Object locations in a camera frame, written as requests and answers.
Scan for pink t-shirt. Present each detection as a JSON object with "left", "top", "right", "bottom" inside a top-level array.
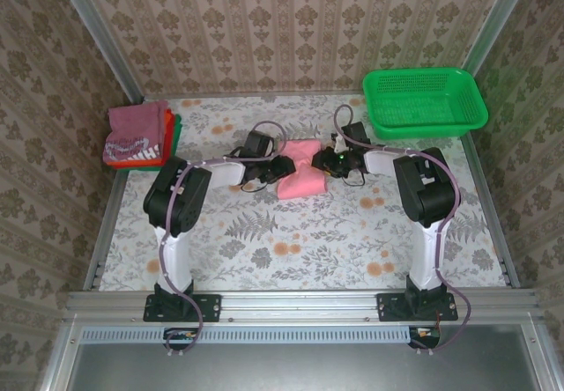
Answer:
[{"left": 276, "top": 138, "right": 328, "bottom": 201}]

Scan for green plastic basket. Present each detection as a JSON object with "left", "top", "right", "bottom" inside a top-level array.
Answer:
[{"left": 361, "top": 68, "right": 490, "bottom": 140}]

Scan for floral table cover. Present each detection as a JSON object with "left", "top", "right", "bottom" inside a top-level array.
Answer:
[{"left": 99, "top": 92, "right": 512, "bottom": 291}]

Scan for folded maroon printed t-shirt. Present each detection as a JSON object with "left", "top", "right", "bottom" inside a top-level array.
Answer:
[{"left": 102, "top": 100, "right": 169, "bottom": 166}]

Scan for grey metal panel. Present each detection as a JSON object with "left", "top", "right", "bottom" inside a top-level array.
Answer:
[{"left": 65, "top": 342, "right": 543, "bottom": 391}]

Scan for left gripper thin black wire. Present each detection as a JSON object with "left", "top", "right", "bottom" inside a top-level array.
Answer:
[{"left": 237, "top": 181, "right": 271, "bottom": 195}]

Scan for gripper thin black wire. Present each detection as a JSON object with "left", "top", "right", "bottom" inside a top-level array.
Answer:
[
  {"left": 237, "top": 181, "right": 271, "bottom": 195},
  {"left": 342, "top": 170, "right": 367, "bottom": 188}
]

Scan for right gripper thin black wire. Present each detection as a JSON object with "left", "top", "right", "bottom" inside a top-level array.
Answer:
[{"left": 342, "top": 170, "right": 367, "bottom": 188}]

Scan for aluminium mounting rail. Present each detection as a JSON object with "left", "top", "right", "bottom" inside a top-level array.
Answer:
[{"left": 65, "top": 290, "right": 541, "bottom": 321}]

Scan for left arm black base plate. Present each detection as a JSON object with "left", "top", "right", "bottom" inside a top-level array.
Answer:
[{"left": 143, "top": 292, "right": 221, "bottom": 323}]

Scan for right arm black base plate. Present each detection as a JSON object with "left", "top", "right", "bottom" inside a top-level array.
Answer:
[{"left": 376, "top": 292, "right": 458, "bottom": 323}]

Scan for grey slotted cable duct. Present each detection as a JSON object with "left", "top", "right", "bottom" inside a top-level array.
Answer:
[{"left": 81, "top": 325, "right": 411, "bottom": 344}]

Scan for black cable outlet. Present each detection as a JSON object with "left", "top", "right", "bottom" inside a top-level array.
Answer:
[
  {"left": 162, "top": 327, "right": 200, "bottom": 351},
  {"left": 407, "top": 325, "right": 442, "bottom": 350}
]

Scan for aluminium frame post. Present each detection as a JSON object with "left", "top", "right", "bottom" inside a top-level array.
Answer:
[
  {"left": 50, "top": 0, "right": 145, "bottom": 104},
  {"left": 460, "top": 0, "right": 538, "bottom": 76}
]

